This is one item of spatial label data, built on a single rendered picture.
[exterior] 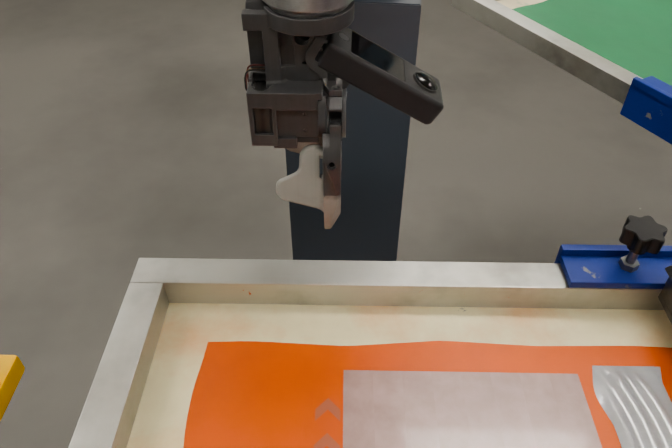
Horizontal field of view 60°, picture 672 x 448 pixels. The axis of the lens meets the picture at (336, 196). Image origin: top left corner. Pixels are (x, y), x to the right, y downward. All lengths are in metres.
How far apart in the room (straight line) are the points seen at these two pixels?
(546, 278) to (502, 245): 1.47
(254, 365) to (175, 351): 0.09
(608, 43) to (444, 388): 0.87
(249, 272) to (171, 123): 2.14
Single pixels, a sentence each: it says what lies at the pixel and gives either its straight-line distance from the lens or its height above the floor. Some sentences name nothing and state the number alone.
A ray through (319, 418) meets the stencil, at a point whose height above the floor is 0.95.
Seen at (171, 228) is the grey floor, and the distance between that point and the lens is 2.22.
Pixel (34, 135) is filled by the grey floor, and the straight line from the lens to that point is 2.92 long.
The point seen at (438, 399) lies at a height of 0.96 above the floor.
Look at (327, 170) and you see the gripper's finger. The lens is 0.50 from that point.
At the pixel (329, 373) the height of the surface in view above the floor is 0.95.
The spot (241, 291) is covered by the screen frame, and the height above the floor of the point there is 0.98.
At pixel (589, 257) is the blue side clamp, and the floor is 1.00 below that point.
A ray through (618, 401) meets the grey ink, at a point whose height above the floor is 0.96.
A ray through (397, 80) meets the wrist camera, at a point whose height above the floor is 1.24.
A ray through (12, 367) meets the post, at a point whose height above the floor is 0.95.
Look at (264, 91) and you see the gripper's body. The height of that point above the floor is 1.24.
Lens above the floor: 1.48
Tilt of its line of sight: 41 degrees down
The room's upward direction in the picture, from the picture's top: straight up
